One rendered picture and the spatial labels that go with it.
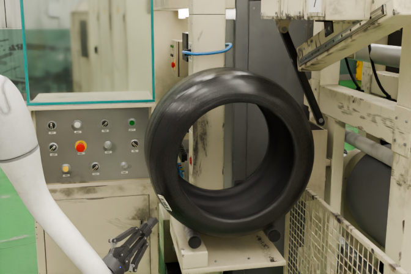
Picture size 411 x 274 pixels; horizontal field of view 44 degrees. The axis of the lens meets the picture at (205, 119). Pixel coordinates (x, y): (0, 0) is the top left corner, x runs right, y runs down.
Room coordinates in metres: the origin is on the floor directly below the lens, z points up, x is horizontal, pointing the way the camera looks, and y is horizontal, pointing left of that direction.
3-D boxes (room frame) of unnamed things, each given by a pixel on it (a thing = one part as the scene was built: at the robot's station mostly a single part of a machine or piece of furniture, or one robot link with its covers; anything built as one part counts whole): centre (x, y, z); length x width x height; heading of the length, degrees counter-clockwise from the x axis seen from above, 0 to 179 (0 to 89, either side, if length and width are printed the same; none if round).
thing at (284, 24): (1.96, -0.30, 1.61); 0.06 x 0.06 x 0.05; 11
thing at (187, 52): (2.03, 0.00, 1.51); 0.19 x 0.19 x 0.06; 11
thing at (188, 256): (1.75, 0.07, 0.84); 0.36 x 0.09 x 0.06; 11
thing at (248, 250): (1.78, -0.07, 0.80); 0.37 x 0.36 x 0.02; 101
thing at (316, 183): (2.06, -0.40, 1.05); 0.20 x 0.15 x 0.30; 11
